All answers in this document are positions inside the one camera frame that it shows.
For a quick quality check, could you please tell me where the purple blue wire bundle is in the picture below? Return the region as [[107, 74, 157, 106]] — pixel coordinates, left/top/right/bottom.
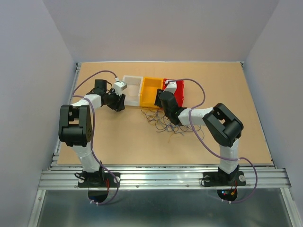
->
[[141, 106, 208, 143]]

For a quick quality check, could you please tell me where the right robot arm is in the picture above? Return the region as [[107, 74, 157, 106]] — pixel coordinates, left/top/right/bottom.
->
[[155, 89, 244, 184]]

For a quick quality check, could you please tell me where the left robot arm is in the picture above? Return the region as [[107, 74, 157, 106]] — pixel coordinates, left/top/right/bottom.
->
[[58, 79, 127, 186]]

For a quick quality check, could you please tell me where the red plastic bin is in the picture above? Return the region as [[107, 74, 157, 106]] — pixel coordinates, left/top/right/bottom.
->
[[162, 79, 184, 107]]

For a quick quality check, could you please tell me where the yellow plastic bin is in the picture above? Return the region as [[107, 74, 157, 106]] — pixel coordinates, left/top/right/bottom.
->
[[140, 77, 163, 108]]

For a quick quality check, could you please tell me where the white plastic bin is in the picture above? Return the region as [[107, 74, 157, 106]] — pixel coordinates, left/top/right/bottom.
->
[[123, 75, 143, 107]]

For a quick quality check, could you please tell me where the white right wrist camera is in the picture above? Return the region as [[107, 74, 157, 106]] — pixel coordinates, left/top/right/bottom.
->
[[163, 79, 177, 94]]

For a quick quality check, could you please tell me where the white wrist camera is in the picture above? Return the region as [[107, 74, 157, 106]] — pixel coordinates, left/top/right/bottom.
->
[[113, 81, 127, 93], [163, 79, 177, 94]]

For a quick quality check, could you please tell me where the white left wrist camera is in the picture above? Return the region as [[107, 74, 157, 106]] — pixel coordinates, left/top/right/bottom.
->
[[113, 81, 127, 93]]

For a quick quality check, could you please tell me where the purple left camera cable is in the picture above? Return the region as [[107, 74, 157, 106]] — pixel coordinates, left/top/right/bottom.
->
[[71, 70, 120, 206]]

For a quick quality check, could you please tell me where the purple camera cable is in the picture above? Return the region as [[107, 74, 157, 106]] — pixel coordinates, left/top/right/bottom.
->
[[165, 78, 259, 204], [71, 70, 120, 206]]

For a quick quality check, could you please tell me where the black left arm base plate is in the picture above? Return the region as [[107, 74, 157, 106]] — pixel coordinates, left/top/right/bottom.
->
[[74, 171, 120, 188]]

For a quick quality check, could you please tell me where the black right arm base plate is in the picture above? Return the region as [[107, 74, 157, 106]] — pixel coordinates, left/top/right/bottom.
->
[[200, 171, 246, 187]]

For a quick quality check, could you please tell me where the aluminium mounting rail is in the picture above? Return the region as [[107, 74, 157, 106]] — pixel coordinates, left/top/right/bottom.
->
[[38, 164, 291, 190]]

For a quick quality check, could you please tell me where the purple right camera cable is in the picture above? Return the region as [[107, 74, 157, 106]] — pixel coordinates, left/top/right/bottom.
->
[[165, 78, 259, 204]]

